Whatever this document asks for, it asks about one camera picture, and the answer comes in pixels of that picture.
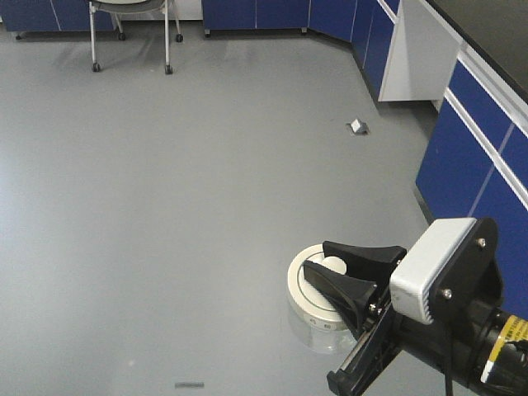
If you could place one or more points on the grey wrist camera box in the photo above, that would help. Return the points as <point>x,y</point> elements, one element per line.
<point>411,282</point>

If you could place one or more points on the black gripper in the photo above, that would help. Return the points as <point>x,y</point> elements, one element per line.
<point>362,299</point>

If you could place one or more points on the blue lab cabinets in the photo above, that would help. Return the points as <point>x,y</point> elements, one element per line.
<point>129,190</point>

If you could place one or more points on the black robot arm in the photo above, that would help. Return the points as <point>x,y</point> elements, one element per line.
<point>439,301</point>

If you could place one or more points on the grey floor socket box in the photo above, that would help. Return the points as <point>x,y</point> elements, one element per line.
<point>358,127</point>

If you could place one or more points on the glass jar with white lid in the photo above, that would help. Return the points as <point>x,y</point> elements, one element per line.
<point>313,319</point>

